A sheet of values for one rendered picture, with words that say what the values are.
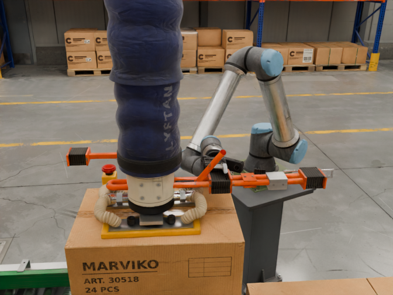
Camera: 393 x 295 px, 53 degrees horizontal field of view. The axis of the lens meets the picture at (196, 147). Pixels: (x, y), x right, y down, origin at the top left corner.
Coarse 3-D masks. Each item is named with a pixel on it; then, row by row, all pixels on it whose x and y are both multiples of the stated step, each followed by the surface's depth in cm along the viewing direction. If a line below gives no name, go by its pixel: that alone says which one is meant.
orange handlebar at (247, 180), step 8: (112, 152) 166; (232, 176) 147; (240, 176) 147; (248, 176) 146; (256, 176) 147; (264, 176) 148; (288, 176) 148; (296, 176) 149; (112, 184) 140; (120, 184) 140; (176, 184) 141; (184, 184) 141; (192, 184) 141; (200, 184) 142; (208, 184) 142; (232, 184) 143; (240, 184) 143; (248, 184) 143; (256, 184) 144; (264, 184) 144
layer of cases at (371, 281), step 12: (252, 288) 187; (264, 288) 187; (276, 288) 187; (288, 288) 188; (300, 288) 188; (312, 288) 188; (324, 288) 188; (336, 288) 188; (348, 288) 188; (360, 288) 188; (372, 288) 188; (384, 288) 188
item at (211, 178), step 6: (210, 174) 146; (216, 174) 146; (222, 174) 146; (228, 174) 145; (210, 180) 140; (216, 180) 142; (222, 180) 140; (228, 180) 140; (210, 186) 141; (216, 186) 141; (222, 186) 141; (228, 186) 142; (210, 192) 142; (216, 192) 141; (222, 192) 141; (228, 192) 142
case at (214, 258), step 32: (96, 192) 162; (96, 224) 141; (224, 224) 142; (96, 256) 131; (128, 256) 132; (160, 256) 133; (192, 256) 134; (224, 256) 135; (96, 288) 136; (128, 288) 137; (160, 288) 138; (192, 288) 139; (224, 288) 140
